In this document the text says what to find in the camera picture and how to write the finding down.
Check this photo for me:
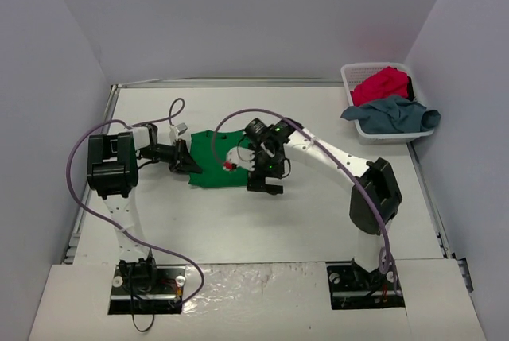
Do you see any green t shirt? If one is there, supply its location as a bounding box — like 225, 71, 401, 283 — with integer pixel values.
188, 130, 251, 188

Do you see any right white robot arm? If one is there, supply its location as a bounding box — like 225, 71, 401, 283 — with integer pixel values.
244, 118, 402, 288

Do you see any grey-blue t shirt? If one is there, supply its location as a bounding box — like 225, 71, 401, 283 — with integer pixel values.
341, 95, 441, 135

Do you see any pink-red t shirt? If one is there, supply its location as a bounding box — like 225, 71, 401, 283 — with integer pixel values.
351, 67, 409, 107

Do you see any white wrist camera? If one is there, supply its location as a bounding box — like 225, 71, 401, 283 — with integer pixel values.
169, 123, 188, 145
223, 146, 255, 172

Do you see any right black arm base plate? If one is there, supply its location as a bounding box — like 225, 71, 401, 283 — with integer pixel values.
326, 262, 405, 311

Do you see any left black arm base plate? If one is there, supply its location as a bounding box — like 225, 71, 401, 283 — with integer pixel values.
107, 265, 186, 316

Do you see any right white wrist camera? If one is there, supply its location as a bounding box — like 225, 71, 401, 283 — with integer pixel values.
223, 146, 255, 172

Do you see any white perforated plastic basket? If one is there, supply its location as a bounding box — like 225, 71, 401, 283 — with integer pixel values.
340, 62, 436, 145

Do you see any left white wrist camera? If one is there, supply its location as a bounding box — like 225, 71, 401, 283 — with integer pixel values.
169, 123, 188, 145

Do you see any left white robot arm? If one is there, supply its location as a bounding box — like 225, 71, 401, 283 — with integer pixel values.
87, 123, 202, 292

